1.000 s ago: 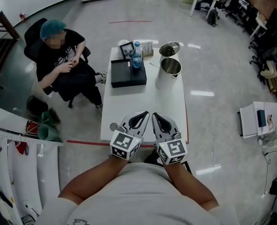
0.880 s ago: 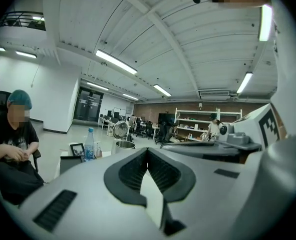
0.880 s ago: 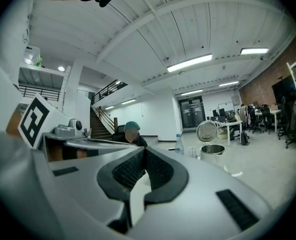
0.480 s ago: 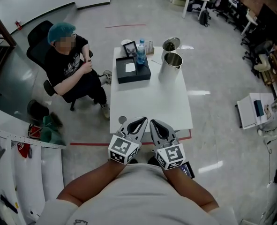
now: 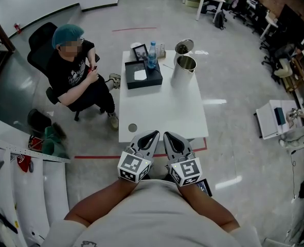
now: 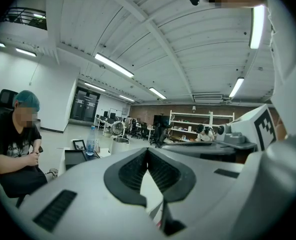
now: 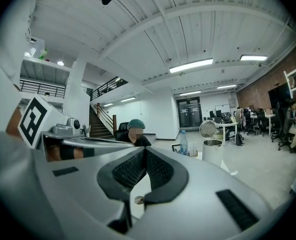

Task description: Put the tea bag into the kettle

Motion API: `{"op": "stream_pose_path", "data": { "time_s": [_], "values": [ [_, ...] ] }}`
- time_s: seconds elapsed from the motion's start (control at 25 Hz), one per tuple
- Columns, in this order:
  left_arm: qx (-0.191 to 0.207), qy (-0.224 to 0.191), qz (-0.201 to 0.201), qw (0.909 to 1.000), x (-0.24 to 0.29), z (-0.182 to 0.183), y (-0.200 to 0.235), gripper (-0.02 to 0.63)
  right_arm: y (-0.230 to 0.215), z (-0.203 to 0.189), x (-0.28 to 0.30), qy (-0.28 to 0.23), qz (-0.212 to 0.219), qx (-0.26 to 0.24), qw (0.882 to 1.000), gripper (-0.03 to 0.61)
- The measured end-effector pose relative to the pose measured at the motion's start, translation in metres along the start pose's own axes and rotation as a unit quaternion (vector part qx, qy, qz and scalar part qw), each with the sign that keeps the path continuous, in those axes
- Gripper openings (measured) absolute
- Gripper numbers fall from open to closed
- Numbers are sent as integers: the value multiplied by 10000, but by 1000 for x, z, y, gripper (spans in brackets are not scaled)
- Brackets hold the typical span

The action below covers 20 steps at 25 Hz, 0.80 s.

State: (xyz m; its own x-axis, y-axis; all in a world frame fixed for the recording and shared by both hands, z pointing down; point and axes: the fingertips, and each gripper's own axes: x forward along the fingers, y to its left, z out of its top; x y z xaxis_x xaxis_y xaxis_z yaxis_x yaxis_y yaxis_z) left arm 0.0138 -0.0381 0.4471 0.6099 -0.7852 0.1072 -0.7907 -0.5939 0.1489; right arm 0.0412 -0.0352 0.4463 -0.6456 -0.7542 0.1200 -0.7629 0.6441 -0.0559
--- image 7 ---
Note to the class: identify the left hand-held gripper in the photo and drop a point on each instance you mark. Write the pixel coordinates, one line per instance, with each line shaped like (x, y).
(35, 116)

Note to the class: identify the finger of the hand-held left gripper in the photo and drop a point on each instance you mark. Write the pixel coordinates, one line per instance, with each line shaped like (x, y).
(112, 146)

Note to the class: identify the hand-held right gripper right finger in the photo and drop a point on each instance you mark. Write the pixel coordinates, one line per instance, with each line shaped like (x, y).
(200, 196)

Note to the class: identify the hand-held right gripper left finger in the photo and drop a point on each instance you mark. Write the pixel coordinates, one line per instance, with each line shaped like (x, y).
(87, 196)

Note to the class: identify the steel pot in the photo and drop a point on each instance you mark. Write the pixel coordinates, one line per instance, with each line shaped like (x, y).
(213, 154)

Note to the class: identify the person's left forearm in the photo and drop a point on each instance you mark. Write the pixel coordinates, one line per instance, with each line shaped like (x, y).
(13, 124)

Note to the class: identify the person's left hand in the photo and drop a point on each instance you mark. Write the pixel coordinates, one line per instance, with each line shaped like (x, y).
(53, 152)

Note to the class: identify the black office chair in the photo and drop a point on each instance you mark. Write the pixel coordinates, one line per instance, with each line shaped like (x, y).
(122, 127)

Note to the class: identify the brown wooden staircase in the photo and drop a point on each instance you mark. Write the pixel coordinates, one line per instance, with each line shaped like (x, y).
(97, 126)

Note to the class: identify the black metal railing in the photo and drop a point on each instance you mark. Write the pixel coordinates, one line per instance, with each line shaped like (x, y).
(42, 89)
(107, 85)

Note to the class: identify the long ceiling light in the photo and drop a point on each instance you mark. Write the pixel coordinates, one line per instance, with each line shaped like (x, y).
(226, 86)
(190, 65)
(127, 99)
(108, 104)
(253, 57)
(190, 93)

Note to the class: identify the person's white shirt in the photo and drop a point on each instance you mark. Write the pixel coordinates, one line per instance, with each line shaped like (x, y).
(5, 71)

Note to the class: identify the clear plastic water bottle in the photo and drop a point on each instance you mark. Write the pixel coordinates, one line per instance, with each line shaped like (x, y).
(183, 144)

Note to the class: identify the round white lamp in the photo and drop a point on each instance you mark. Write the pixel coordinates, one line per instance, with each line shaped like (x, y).
(60, 63)

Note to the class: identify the green bottle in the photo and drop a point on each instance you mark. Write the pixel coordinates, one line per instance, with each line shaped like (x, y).
(43, 55)

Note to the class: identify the dark backpack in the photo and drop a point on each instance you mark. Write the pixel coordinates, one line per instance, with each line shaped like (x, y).
(239, 139)

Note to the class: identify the clear plastic storage box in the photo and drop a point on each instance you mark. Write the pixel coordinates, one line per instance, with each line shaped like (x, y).
(36, 46)

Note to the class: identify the row of white desks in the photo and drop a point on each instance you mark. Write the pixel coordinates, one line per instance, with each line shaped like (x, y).
(228, 124)

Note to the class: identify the black computer monitors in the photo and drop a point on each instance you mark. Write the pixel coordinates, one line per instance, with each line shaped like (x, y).
(218, 114)

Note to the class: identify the white whiteboard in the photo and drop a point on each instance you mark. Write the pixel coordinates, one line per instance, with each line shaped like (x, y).
(223, 108)

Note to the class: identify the row of black office chairs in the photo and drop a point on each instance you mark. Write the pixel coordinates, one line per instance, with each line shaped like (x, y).
(278, 129)

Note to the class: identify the silver fisheye camera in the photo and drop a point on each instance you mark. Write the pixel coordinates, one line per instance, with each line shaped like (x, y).
(65, 129)

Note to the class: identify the black picture frame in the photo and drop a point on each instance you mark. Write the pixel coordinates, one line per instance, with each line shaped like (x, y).
(173, 147)

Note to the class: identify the black wall screen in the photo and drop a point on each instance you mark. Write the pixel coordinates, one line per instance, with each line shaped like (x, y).
(279, 96)

